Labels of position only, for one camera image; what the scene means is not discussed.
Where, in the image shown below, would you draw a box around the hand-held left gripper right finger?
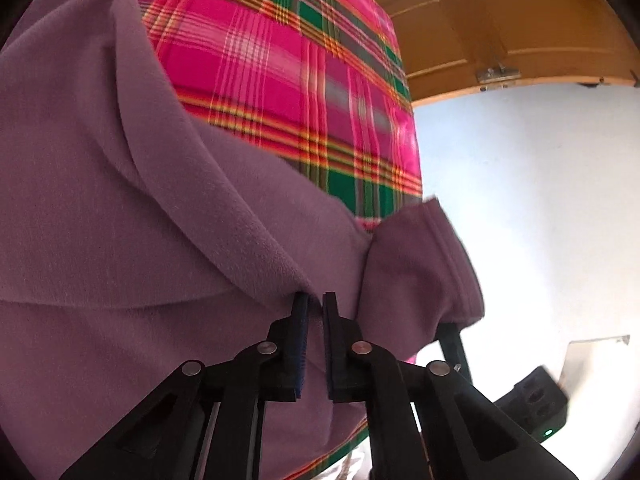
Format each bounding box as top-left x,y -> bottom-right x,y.
322,291 -> 576,480

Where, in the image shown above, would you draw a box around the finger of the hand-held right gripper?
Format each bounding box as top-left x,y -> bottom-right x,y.
437,322 -> 473,382

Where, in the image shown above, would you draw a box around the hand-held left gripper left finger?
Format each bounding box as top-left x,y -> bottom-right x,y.
60,292 -> 311,480

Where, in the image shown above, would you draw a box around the purple fleece pants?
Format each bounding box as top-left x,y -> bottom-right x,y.
0,0 -> 486,480

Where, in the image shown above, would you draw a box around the pale flat board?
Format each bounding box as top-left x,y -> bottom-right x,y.
559,335 -> 632,397

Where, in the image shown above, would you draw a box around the metal door lock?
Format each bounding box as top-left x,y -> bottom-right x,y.
475,62 -> 522,86

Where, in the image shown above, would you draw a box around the plaid bed sheet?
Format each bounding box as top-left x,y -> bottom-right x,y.
55,0 -> 423,476

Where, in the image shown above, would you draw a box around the wooden door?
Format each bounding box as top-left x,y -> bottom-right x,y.
372,0 -> 640,108

